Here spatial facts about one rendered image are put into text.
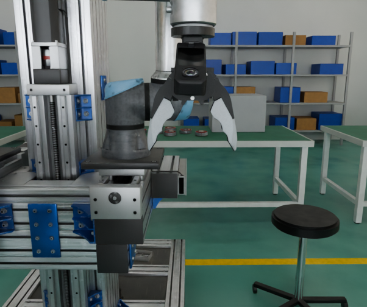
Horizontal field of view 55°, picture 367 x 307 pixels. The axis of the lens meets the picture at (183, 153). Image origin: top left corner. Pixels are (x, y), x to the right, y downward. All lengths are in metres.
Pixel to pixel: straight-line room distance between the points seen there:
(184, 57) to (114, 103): 0.53
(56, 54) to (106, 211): 0.52
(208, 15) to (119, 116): 0.54
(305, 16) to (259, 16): 0.86
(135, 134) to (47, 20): 0.44
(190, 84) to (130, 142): 0.58
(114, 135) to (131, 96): 0.13
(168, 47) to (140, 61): 5.99
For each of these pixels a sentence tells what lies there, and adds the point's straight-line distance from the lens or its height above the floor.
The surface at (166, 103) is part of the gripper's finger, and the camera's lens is 0.58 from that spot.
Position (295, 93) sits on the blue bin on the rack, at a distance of 6.79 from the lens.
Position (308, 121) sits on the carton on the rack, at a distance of 6.94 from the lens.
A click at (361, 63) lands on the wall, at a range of 7.83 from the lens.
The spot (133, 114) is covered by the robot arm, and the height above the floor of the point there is 1.17.
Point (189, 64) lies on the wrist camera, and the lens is 0.53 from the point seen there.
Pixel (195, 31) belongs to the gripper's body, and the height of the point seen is 1.34.
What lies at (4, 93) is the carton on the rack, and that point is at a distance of 7.18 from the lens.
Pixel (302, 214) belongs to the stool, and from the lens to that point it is 2.00.
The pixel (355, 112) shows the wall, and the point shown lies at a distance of 7.85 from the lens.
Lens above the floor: 1.28
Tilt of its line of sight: 13 degrees down
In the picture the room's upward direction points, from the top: straight up
